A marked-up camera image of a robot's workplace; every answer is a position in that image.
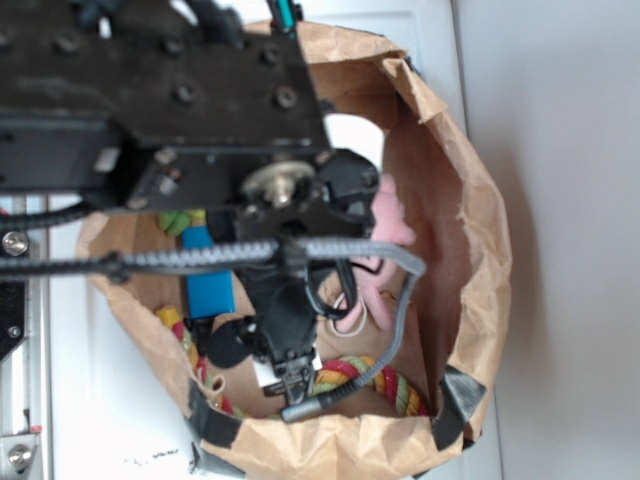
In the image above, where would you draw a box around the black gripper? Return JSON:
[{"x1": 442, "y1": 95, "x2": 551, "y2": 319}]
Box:
[{"x1": 206, "y1": 266, "x2": 316, "y2": 406}]

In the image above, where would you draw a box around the multicolored twisted rope toy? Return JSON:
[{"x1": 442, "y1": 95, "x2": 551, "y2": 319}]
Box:
[{"x1": 154, "y1": 305, "x2": 428, "y2": 420}]

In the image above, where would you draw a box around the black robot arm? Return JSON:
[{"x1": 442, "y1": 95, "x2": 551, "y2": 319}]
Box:
[{"x1": 1, "y1": 1, "x2": 379, "y2": 405}]

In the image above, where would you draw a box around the brown paper bag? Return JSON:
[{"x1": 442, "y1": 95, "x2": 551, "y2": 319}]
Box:
[{"x1": 94, "y1": 22, "x2": 512, "y2": 479}]

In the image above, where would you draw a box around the blue rectangular block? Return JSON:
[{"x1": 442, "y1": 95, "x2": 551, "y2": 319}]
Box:
[{"x1": 182, "y1": 226, "x2": 235, "y2": 319}]

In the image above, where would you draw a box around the pink plush bunny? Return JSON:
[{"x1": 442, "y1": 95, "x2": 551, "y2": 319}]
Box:
[{"x1": 331, "y1": 174, "x2": 416, "y2": 337}]

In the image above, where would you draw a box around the green fuzzy plush toy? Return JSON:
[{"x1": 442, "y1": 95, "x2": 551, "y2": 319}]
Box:
[{"x1": 157, "y1": 209, "x2": 206, "y2": 237}]

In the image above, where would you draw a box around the grey braided cable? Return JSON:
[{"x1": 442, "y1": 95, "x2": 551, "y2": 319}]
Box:
[{"x1": 0, "y1": 207, "x2": 427, "y2": 424}]

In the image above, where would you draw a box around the aluminium frame rail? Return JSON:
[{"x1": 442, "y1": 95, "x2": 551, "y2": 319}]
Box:
[{"x1": 0, "y1": 194, "x2": 54, "y2": 480}]

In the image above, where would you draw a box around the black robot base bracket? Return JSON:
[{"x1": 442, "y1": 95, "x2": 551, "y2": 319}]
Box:
[{"x1": 1, "y1": 230, "x2": 29, "y2": 361}]

